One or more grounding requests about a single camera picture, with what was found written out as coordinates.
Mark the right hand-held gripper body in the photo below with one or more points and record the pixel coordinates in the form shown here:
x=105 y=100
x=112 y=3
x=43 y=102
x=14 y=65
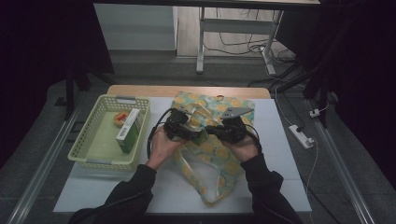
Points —
x=233 y=130

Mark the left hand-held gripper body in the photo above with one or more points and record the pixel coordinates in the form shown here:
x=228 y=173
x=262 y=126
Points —
x=176 y=124

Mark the orange print cloth bag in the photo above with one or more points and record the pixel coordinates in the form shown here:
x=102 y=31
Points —
x=218 y=155

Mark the narrow green white medicine box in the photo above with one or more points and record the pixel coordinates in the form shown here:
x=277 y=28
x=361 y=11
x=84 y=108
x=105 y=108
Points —
x=130 y=133

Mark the small round orange packet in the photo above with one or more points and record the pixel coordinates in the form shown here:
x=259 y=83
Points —
x=120 y=118

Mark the pale green plastic basket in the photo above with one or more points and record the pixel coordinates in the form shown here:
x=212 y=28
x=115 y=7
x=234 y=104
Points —
x=99 y=146

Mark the person's right hand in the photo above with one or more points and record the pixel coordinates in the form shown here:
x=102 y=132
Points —
x=244 y=151

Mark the person's left hand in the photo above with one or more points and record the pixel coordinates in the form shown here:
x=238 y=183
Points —
x=163 y=149

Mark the white table mat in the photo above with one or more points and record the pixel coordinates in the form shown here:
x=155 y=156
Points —
x=174 y=189

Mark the white power strip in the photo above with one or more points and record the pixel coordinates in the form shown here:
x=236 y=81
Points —
x=300 y=136

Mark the small white plug adapter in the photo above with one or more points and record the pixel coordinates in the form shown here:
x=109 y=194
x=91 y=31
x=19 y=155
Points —
x=314 y=113

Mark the white cabinet panel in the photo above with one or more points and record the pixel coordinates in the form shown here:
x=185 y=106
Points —
x=134 y=28

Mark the black metal stand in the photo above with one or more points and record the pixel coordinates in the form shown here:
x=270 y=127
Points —
x=70 y=93

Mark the white metal desk frame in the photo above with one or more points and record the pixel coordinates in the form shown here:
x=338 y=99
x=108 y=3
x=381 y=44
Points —
x=236 y=25

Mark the aluminium rail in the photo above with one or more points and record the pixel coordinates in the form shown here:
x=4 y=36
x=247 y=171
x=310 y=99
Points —
x=339 y=161
x=46 y=161

